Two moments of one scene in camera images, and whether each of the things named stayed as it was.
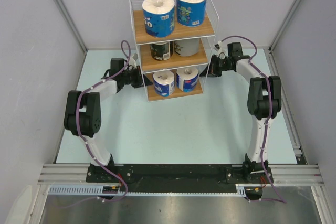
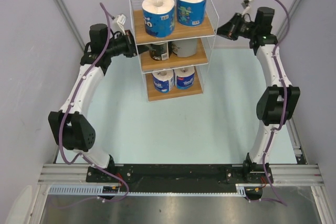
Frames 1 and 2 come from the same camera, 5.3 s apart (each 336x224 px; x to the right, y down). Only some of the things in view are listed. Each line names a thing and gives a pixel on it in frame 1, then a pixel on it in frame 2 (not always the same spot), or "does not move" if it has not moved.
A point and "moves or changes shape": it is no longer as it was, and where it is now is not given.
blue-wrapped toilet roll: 158,15 does not move
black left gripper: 139,82 → 131,48
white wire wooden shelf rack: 174,31 does not move
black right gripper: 212,68 → 230,29
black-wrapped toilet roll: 160,51 does not move
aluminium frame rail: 296,173 does not move
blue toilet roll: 164,83 moves or changes shape
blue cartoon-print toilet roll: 191,2 does not move
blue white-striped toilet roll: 187,78 moves or changes shape
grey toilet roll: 187,48 does not move
